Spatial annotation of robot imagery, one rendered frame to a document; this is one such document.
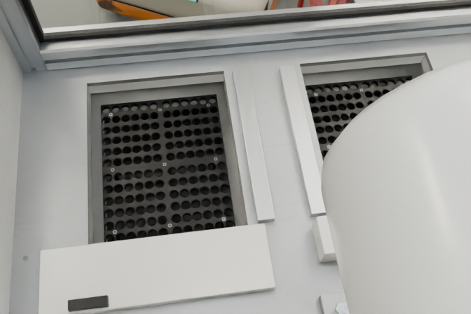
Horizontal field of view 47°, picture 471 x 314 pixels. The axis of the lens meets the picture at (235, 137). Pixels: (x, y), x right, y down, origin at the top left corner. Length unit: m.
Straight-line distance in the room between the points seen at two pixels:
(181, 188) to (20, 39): 0.30
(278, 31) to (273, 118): 0.13
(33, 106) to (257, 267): 0.39
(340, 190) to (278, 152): 0.59
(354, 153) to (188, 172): 0.64
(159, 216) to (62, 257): 0.14
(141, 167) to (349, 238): 0.65
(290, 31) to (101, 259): 0.41
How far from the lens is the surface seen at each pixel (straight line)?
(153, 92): 0.93
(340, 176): 0.16
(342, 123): 0.84
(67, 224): 0.73
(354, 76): 0.98
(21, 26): 0.78
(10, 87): 0.79
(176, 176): 0.78
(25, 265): 0.72
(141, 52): 0.82
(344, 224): 0.16
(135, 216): 0.76
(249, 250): 0.68
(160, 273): 0.67
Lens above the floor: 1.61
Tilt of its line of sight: 61 degrees down
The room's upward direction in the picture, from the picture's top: 4 degrees clockwise
